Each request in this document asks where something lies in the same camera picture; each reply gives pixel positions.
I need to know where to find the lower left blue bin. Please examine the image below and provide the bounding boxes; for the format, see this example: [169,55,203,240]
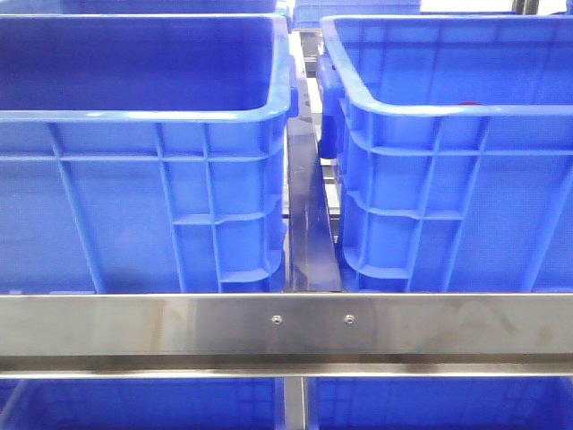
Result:
[1,378,285,429]

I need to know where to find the blue bin right side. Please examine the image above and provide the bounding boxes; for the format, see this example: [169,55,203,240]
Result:
[318,14,572,293]

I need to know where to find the blue bin behind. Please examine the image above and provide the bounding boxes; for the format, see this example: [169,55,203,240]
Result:
[1,0,292,16]

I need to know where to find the steel rack front rail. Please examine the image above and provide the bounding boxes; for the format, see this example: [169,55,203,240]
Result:
[1,292,572,379]

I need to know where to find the lower right blue bin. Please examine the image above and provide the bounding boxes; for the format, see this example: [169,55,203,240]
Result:
[313,377,572,429]

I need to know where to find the blue bin with buttons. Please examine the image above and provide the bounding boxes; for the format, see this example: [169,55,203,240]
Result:
[1,13,296,295]

